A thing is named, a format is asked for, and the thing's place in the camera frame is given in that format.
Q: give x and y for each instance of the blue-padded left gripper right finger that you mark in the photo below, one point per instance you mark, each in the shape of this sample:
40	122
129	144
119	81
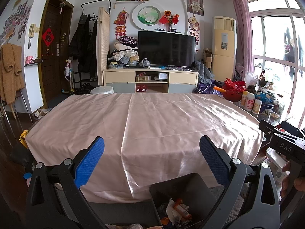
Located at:
260	208

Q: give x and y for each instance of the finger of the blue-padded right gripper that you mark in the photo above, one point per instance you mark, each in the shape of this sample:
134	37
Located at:
292	130

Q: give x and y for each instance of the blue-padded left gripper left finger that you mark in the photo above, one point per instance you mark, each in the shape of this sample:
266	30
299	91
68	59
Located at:
43	206

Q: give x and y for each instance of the orange wrapper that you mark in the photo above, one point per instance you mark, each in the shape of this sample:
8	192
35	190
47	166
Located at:
182	210

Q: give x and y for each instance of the black trash bin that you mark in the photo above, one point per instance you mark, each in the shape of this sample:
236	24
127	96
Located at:
195	194

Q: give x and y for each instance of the white pink-label canister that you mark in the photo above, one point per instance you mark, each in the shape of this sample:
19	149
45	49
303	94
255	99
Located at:
249	102

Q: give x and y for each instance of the yellow-label white canister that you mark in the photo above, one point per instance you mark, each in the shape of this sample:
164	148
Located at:
243	99

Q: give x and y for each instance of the red plastic basket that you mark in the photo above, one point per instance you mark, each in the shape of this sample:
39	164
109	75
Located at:
232	90

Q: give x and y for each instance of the pink window curtain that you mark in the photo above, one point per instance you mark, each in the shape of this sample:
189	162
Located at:
245	37

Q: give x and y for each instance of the pink satin tablecloth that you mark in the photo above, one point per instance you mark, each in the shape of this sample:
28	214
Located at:
149	138

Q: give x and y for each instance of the beige standing air conditioner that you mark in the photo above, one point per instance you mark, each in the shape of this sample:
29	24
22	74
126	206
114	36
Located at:
224	48

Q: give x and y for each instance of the white round stool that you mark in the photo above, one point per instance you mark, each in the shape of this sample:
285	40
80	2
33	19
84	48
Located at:
102	90

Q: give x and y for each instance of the brown hanging towel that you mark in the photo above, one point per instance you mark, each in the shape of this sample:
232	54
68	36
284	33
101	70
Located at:
11	72

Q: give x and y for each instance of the beige TV cabinet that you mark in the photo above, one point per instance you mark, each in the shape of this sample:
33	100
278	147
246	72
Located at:
145	80

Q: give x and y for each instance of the black flat television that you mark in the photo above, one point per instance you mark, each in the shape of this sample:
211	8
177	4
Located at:
164	48

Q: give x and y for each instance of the pile of clothes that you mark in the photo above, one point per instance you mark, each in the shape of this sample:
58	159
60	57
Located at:
125	54

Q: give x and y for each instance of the dark brown door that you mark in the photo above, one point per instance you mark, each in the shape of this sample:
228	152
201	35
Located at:
53	43

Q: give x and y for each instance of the round lotus wall picture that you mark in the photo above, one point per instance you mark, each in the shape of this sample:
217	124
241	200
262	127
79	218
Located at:
146	16

